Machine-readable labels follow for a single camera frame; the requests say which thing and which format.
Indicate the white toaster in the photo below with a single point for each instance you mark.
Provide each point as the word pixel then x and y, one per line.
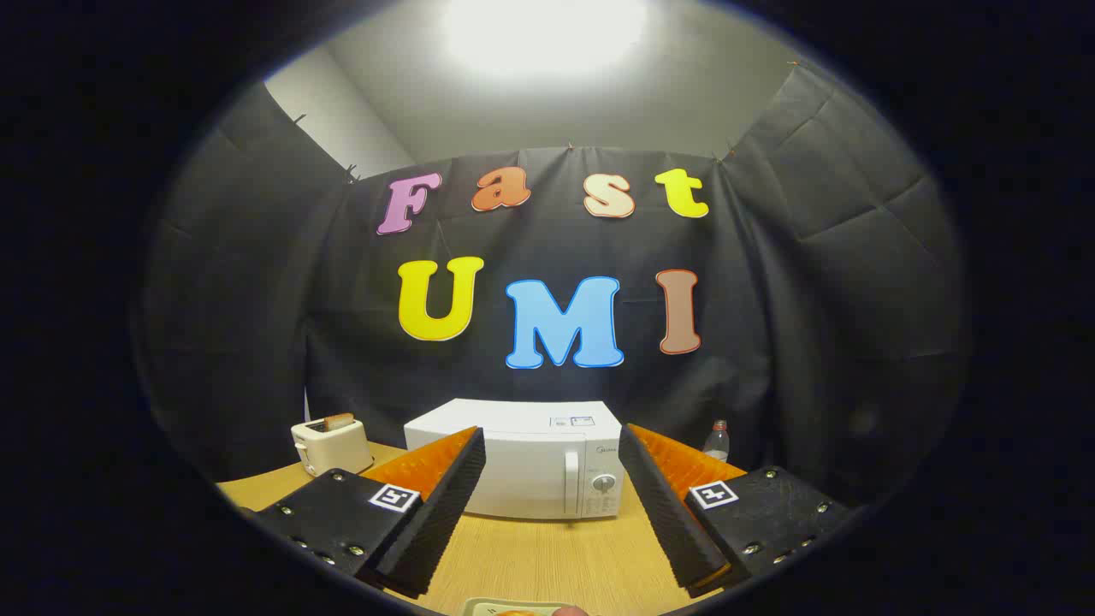
pixel 329 449

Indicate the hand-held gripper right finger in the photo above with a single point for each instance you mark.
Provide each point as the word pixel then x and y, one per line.
pixel 663 505

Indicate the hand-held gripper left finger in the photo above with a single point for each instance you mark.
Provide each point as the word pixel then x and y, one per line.
pixel 445 505

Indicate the ceiling light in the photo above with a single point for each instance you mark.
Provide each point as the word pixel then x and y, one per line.
pixel 543 30

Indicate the black backdrop cloth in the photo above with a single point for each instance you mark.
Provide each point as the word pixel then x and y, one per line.
pixel 257 299

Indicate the golden bread roll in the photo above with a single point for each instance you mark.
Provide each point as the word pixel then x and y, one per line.
pixel 522 613

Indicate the clear plastic water bottle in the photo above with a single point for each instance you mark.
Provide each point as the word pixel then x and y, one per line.
pixel 717 441

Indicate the white speckled plate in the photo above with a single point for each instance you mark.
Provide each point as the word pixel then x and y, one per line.
pixel 481 608

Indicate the white microwave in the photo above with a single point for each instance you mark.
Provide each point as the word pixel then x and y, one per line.
pixel 530 462

